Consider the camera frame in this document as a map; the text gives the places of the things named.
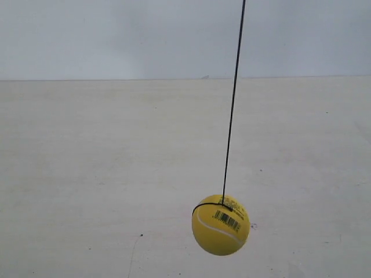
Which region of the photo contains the yellow tennis ball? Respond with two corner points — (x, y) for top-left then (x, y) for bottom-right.
(191, 194), (250, 256)

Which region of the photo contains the black hanging string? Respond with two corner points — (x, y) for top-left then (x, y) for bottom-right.
(192, 0), (247, 212)

